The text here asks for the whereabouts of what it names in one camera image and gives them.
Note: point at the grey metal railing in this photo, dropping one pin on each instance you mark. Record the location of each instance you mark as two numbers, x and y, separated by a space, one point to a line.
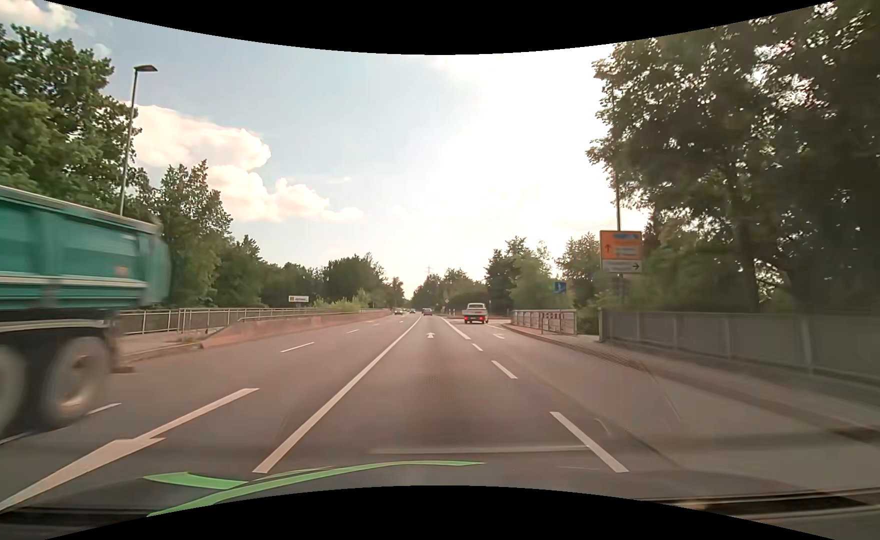
185 319
747 339
545 320

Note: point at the blue road sign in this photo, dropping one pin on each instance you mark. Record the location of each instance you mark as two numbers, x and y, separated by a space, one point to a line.
560 287

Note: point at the grey pavement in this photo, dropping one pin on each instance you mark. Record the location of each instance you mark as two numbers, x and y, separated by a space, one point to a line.
710 375

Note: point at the tall street lamp post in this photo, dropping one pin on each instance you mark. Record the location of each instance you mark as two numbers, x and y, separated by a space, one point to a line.
129 135

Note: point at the green tipper lorry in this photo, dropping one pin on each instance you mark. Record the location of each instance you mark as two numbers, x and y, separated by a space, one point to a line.
42 292

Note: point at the grey asphalt road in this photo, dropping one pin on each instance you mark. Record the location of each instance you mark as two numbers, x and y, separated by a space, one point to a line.
410 382

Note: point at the orange and white road sign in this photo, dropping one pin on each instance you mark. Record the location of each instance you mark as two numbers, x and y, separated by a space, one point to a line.
621 250

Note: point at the white pickup truck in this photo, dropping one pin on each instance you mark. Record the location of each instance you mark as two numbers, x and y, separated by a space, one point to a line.
475 313

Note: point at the road markings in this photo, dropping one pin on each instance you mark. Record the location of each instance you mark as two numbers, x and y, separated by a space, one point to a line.
320 413

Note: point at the white billboard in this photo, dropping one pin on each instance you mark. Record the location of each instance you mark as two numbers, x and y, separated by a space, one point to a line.
298 298

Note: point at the car's own bonnet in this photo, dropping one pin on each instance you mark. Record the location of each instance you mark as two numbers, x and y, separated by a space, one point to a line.
425 484

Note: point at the row of trees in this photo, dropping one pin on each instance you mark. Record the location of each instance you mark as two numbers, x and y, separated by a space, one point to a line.
72 150
747 165

